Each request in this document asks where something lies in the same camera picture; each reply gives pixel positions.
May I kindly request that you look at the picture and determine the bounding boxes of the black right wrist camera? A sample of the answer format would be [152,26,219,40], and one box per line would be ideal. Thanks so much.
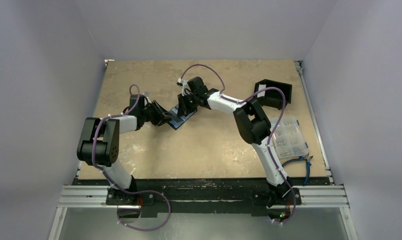
[176,76,208,96]

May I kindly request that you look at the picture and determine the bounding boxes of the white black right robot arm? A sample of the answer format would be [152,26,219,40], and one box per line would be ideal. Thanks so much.
[177,77,292,204]

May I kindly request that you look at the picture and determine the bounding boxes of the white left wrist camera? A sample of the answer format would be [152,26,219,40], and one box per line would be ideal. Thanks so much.
[143,92,152,105]

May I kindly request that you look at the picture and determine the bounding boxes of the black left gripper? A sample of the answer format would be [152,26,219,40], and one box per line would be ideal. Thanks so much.
[141,100,174,126]

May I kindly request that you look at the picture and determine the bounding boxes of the blue handled pliers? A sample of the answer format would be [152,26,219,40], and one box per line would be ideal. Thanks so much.
[282,155,314,187]

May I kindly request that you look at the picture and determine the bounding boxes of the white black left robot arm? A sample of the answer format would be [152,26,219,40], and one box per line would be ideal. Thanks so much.
[76,95,173,205]

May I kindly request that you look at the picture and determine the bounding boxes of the white label card in bin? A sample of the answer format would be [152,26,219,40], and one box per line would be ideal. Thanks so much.
[257,84,267,98]

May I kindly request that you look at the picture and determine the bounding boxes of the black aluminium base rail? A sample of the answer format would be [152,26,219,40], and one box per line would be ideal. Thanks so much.
[59,178,349,219]

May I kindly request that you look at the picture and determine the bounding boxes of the black plastic bin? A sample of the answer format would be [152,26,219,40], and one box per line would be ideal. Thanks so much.
[254,79,292,110]

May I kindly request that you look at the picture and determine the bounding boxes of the clear plastic screw box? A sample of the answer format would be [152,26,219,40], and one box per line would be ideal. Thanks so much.
[272,115,309,159]

